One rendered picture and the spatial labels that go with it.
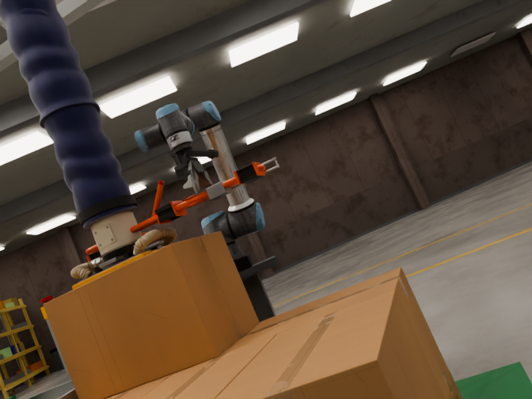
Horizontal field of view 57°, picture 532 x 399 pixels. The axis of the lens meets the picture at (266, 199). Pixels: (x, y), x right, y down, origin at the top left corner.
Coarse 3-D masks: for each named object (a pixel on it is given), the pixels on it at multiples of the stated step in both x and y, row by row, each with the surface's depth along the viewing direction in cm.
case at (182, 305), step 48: (192, 240) 177; (96, 288) 175; (144, 288) 168; (192, 288) 164; (240, 288) 195; (96, 336) 176; (144, 336) 169; (192, 336) 163; (240, 336) 179; (96, 384) 176
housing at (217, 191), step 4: (216, 184) 177; (220, 184) 176; (208, 188) 178; (212, 188) 177; (216, 188) 177; (220, 188) 176; (224, 188) 176; (228, 188) 179; (208, 192) 178; (212, 192) 177; (216, 192) 177; (220, 192) 177; (224, 192) 176; (228, 192) 179; (212, 196) 178; (216, 196) 177; (220, 196) 180
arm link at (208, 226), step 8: (208, 216) 265; (216, 216) 265; (224, 216) 266; (208, 224) 265; (216, 224) 264; (224, 224) 263; (208, 232) 265; (224, 232) 263; (232, 232) 263; (232, 240) 267
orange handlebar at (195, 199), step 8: (264, 168) 174; (224, 184) 176; (232, 184) 180; (192, 200) 180; (200, 200) 184; (176, 208) 182; (184, 208) 186; (144, 224) 186; (152, 224) 190; (96, 248) 193
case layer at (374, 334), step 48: (384, 288) 152; (288, 336) 142; (336, 336) 116; (384, 336) 101; (432, 336) 177; (144, 384) 170; (192, 384) 134; (240, 384) 112; (288, 384) 95; (336, 384) 89; (384, 384) 87; (432, 384) 131
